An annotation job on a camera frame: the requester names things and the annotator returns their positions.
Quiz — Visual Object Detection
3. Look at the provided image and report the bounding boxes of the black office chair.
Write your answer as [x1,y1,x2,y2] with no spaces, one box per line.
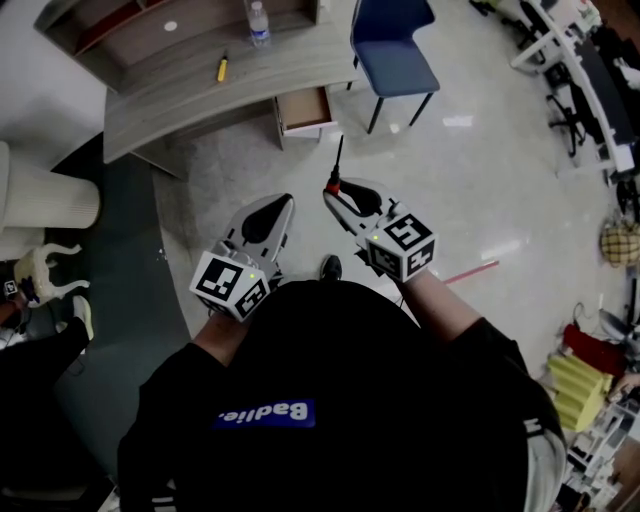
[544,64,601,159]

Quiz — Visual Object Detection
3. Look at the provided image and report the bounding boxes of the person's right forearm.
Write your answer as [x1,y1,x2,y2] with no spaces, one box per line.
[399,269,484,341]

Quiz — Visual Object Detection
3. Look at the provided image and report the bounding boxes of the grey wooden desk with hutch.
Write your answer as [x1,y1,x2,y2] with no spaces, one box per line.
[33,0,361,180]

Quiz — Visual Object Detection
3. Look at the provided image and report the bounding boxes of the white ornate stool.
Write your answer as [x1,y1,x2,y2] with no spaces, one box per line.
[13,243,91,307]

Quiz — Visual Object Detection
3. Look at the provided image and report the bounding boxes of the clear plastic water bottle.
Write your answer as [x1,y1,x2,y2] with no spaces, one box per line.
[243,0,272,49]

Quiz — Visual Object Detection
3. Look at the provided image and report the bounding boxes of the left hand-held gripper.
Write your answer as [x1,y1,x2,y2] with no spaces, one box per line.
[188,193,295,322]

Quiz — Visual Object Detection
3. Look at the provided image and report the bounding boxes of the red and white stick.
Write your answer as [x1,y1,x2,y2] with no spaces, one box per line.
[442,258,501,285]

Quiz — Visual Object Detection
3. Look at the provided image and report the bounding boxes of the person's black shirt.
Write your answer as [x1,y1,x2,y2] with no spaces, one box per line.
[117,279,569,512]

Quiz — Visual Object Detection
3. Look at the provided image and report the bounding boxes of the person's left forearm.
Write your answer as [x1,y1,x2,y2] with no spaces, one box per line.
[192,307,256,366]

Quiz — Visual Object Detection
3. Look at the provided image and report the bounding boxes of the red cloth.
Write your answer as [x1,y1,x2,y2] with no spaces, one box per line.
[562,323,626,381]

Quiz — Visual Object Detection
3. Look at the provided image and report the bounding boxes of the yellow foam block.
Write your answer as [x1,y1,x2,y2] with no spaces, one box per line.
[547,352,614,432]

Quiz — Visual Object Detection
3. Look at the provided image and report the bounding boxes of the red-handled black screwdriver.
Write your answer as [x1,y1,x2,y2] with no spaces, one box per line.
[325,134,346,197]

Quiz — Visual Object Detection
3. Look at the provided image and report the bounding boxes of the blue chair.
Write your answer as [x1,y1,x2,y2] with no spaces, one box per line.
[348,0,442,135]

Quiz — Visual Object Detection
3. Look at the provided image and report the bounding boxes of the white office desk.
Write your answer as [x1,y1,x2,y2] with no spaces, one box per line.
[509,0,640,174]

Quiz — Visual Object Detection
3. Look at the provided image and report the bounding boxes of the plaid bag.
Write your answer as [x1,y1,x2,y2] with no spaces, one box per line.
[599,222,636,269]

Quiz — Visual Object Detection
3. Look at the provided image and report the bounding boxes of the person's black shoe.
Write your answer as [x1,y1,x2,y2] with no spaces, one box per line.
[319,254,344,282]

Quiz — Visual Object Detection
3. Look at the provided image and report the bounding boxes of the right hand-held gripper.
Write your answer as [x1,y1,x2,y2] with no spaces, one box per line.
[323,178,436,284]

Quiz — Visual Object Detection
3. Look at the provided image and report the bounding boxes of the brown wooden desk drawer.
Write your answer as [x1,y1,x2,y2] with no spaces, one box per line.
[273,85,339,144]

